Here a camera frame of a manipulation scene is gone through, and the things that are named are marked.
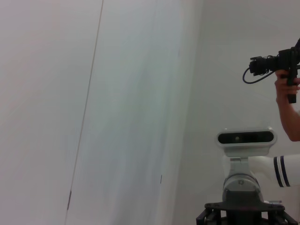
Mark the black handheld camera rig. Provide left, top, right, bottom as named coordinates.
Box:
left=242, top=37, right=300, bottom=104

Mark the person's bare hand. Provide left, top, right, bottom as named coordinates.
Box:
left=273, top=69, right=300, bottom=99

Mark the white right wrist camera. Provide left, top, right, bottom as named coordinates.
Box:
left=214, top=126, right=278, bottom=157

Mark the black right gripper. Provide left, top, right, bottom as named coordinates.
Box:
left=195, top=189, right=300, bottom=225

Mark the person's bare forearm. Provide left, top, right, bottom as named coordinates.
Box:
left=275, top=92, right=300, bottom=143

